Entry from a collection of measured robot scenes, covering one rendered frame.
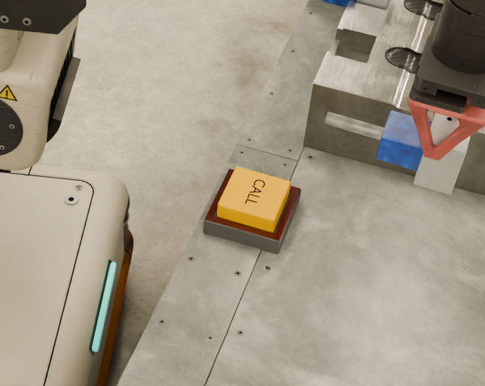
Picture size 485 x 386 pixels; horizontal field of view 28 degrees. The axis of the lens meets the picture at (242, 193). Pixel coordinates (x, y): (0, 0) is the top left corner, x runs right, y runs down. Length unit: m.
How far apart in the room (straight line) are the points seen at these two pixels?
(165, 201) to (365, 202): 1.13
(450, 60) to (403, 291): 0.25
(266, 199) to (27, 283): 0.73
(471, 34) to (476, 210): 0.30
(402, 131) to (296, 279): 0.18
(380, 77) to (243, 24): 1.61
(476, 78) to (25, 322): 0.95
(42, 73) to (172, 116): 1.18
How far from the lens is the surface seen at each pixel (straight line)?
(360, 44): 1.11
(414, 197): 1.04
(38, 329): 1.55
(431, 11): 1.17
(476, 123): 0.82
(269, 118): 1.10
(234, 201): 0.95
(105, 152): 2.23
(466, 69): 0.81
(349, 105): 1.02
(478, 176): 1.05
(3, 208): 1.73
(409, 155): 0.89
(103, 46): 2.53
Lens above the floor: 1.52
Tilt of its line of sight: 45 degrees down
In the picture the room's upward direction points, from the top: 6 degrees clockwise
